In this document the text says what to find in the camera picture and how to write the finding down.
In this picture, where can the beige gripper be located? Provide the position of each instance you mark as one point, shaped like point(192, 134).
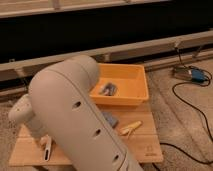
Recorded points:
point(38, 131)

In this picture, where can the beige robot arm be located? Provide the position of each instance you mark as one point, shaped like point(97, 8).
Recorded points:
point(58, 104)

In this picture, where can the grey object in bin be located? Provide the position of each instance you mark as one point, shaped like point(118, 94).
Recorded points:
point(108, 89)

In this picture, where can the yellow banana toy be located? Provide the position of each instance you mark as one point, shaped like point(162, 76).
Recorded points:
point(127, 130)

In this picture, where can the orange plastic bin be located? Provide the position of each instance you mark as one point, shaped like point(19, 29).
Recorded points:
point(130, 81)

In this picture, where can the blue power box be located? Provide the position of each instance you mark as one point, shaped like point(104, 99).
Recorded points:
point(189, 74)

